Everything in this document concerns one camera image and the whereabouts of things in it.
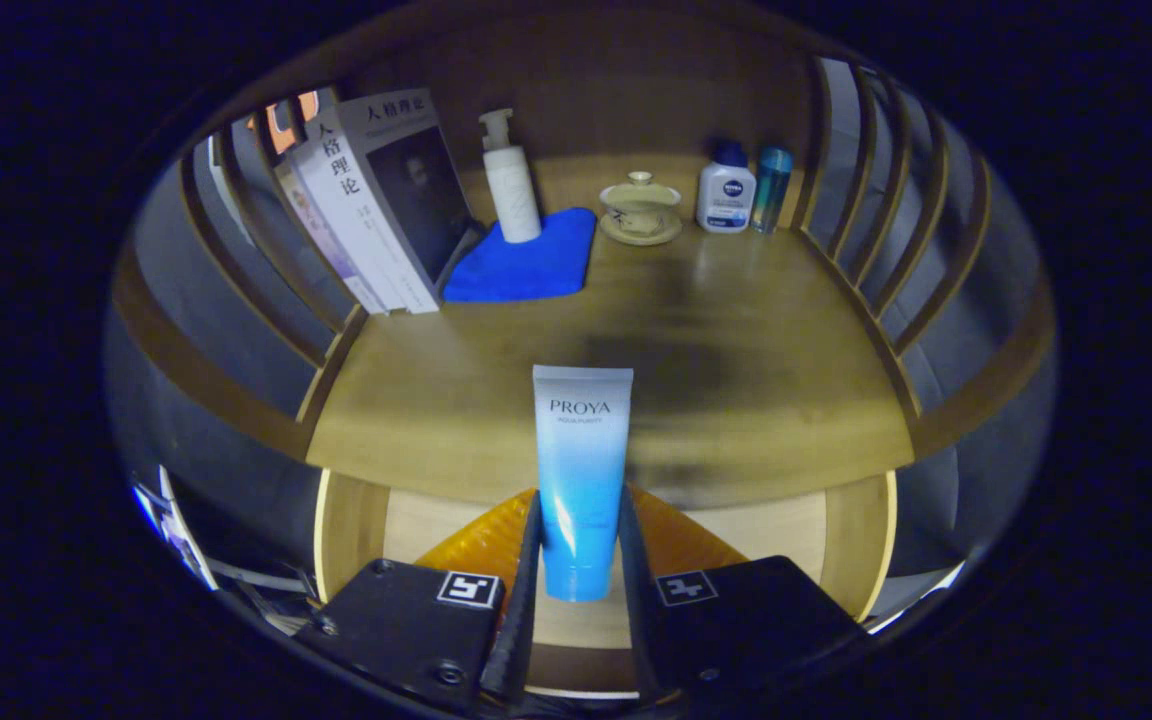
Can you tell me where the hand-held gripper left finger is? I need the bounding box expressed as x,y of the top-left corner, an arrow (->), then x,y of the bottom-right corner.
294,488 -> 545,716

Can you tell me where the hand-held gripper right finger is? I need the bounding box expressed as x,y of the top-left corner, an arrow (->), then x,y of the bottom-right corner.
618,485 -> 867,706

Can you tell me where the blue white cosmetic tube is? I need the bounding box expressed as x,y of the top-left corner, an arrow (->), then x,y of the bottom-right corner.
532,365 -> 635,604

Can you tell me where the wooden countertop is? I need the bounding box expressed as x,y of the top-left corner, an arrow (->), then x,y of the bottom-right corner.
306,150 -> 917,511

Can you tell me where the wooden cabinet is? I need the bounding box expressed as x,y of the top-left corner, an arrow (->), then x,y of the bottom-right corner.
106,20 -> 1057,601

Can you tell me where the blue folded cloth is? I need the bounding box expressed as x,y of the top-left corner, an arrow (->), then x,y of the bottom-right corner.
442,207 -> 599,304

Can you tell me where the purple spine book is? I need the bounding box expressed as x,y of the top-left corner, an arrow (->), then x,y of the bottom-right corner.
271,160 -> 387,316

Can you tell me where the beige lidded teacup with saucer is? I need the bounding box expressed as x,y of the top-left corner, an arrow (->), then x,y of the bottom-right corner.
599,171 -> 684,247

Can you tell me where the white pump bottle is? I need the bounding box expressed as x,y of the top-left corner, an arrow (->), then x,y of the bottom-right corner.
479,108 -> 544,244

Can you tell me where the white lotion bottle blue cap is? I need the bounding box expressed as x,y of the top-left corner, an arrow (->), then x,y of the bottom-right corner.
695,140 -> 758,234

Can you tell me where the white spine dark cover book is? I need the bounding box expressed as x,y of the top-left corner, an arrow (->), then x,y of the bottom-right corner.
291,88 -> 484,316

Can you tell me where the teal slim bottle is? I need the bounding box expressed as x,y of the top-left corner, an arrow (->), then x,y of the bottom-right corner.
750,146 -> 795,235

